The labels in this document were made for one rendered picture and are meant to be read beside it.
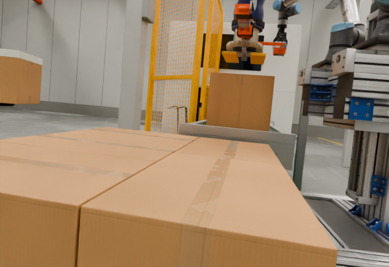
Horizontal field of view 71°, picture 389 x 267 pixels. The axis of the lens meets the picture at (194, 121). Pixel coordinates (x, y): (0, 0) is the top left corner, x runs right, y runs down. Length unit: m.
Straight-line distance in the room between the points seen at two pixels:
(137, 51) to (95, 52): 9.20
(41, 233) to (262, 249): 0.36
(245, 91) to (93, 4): 10.86
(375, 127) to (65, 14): 12.06
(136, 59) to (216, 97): 1.06
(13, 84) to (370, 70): 2.27
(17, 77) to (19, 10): 11.36
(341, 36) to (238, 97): 0.66
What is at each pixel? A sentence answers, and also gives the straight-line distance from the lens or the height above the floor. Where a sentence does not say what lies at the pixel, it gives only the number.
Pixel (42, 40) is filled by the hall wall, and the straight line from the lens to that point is 12.92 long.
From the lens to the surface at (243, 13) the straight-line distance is 1.45.
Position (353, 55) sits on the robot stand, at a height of 0.97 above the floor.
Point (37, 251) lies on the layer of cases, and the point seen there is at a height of 0.45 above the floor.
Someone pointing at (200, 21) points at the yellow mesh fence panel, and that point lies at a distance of 2.58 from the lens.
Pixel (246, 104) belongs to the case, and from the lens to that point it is 1.74.
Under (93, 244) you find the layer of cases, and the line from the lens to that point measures 0.52.
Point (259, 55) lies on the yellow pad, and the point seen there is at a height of 1.09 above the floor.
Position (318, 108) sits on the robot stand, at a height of 0.77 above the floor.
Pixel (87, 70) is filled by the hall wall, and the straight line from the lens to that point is 11.79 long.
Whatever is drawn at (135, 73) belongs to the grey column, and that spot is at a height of 0.97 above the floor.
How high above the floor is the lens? 0.72
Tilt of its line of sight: 3 degrees down
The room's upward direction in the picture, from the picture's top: 5 degrees clockwise
